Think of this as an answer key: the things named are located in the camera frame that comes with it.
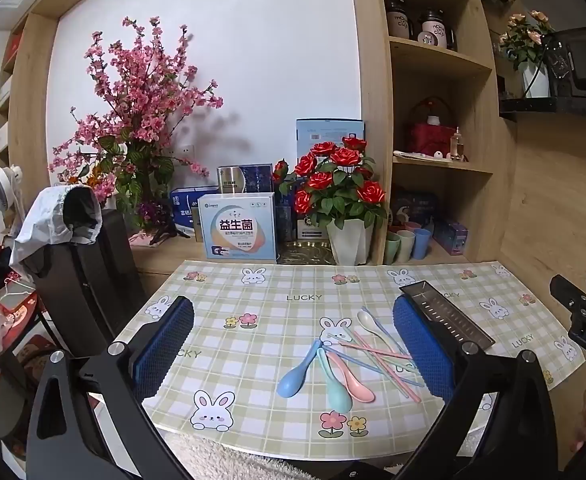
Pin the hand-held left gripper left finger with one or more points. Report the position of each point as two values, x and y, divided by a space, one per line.
165 345

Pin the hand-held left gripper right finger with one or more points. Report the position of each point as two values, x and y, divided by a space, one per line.
423 350

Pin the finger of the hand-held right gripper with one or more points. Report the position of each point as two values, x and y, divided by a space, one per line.
565 292

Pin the metal utensil tray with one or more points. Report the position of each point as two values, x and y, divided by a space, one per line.
448 317

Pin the cream spoon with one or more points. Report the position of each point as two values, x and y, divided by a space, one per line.
365 319

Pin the pile of pastel chopsticks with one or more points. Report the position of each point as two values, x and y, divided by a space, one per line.
353 345

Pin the pink spoon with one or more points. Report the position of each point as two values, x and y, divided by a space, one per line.
358 390

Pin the teal spoon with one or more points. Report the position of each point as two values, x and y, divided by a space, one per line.
335 392

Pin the blue spoon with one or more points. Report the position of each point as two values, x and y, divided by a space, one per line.
293 382

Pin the black chair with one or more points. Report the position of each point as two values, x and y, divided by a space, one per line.
88 285

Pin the checked rabbit table mat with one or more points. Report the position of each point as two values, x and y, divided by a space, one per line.
263 320

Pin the cream cup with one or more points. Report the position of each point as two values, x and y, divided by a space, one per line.
406 245

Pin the green cup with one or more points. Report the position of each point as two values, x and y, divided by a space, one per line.
393 247

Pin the blue cup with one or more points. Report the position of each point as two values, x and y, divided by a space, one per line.
422 242

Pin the small purple box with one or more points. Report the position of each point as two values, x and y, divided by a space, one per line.
450 237

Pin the pink cup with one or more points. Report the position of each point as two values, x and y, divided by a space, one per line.
413 225

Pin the red roses in white pot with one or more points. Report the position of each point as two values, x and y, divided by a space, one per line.
348 240

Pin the white fluffy rug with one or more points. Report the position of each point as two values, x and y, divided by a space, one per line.
233 460

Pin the pale blue supplement box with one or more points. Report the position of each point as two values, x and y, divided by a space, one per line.
238 230

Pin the blue carton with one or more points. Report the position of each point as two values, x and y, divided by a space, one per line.
185 205

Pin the red side table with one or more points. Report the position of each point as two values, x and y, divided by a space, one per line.
23 320

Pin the dark blue printed box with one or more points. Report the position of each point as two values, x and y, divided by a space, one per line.
418 205

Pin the gold decorative tray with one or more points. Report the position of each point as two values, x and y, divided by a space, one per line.
303 254

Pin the small white box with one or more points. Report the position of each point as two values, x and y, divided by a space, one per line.
313 230

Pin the grey jacket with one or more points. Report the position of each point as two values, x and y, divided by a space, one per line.
38 230

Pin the silver and navy box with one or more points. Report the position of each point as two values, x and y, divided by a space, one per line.
235 180

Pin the glass bottle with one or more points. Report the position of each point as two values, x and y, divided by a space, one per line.
457 146

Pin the black speckled counter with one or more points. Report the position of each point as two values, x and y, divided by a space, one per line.
558 106

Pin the red gift basket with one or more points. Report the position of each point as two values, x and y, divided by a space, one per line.
428 135

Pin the pink roses in white pot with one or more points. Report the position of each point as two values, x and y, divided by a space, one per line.
535 80

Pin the white fan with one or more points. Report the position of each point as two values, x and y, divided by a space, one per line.
0 187

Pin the pink blossom flower arrangement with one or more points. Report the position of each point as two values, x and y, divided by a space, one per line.
138 110

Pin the light blue tall box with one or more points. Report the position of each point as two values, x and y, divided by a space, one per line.
323 135

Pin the wooden shelf unit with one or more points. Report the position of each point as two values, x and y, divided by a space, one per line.
373 110

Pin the white lidded jar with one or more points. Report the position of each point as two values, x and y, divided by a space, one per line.
434 30

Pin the dark lidded jar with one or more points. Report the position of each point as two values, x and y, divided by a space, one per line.
399 20

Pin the white wall socket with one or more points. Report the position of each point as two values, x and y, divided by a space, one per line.
188 150

